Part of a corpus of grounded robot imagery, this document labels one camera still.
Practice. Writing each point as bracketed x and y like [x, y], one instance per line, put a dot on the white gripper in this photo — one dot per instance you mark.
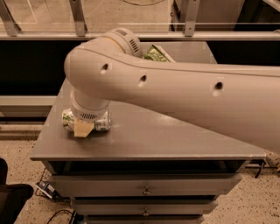
[88, 115]

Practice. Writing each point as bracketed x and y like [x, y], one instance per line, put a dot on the white green 7up can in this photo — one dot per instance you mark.
[102, 124]

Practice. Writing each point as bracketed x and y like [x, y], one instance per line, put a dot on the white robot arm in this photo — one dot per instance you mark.
[242, 102]

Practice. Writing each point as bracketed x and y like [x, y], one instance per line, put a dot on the top grey drawer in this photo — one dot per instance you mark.
[144, 185]

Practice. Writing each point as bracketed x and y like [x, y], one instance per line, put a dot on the grey drawer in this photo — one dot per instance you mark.
[144, 220]
[144, 185]
[144, 207]

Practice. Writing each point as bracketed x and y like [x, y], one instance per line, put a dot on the small box on floor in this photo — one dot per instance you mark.
[46, 188]

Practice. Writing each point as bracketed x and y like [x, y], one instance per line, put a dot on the grey drawer cabinet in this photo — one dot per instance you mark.
[139, 142]

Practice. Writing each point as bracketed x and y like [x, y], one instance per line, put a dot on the middle grey drawer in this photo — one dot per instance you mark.
[144, 207]

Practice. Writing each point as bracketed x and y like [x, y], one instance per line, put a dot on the black chair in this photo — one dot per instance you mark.
[12, 197]

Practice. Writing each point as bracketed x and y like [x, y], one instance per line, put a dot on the bottom grey drawer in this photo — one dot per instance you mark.
[144, 220]

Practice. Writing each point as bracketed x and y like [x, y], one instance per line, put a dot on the green chip bag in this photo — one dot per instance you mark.
[157, 53]

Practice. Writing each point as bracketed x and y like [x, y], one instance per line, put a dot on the metal railing frame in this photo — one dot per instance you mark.
[150, 20]

